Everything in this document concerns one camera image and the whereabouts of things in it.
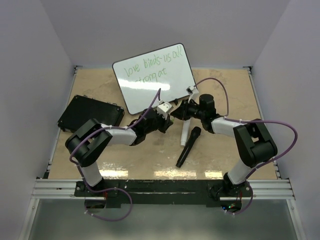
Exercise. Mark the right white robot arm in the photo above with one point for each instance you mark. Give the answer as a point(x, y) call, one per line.
point(253, 140)

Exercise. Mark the white rectangular whiteboard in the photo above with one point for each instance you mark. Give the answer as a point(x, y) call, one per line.
point(140, 77)

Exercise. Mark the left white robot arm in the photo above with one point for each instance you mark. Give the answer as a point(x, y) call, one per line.
point(90, 140)

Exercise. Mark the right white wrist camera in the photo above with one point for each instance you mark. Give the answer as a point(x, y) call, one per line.
point(192, 92)

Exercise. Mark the aluminium frame rail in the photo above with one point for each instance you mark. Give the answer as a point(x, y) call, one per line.
point(51, 189)

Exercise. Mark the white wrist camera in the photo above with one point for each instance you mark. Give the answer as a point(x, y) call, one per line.
point(192, 92)
point(164, 108)

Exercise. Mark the black flat case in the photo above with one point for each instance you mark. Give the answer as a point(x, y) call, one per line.
point(82, 108)

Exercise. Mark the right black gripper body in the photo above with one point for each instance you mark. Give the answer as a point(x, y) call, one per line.
point(191, 111)

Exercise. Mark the white microphone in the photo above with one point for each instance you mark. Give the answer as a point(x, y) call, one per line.
point(185, 132)

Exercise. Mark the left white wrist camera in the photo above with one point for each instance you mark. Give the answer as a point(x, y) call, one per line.
point(164, 108)

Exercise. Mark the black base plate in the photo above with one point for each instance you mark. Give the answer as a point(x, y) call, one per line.
point(114, 193)

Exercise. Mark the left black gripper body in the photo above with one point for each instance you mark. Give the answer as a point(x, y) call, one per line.
point(160, 123)

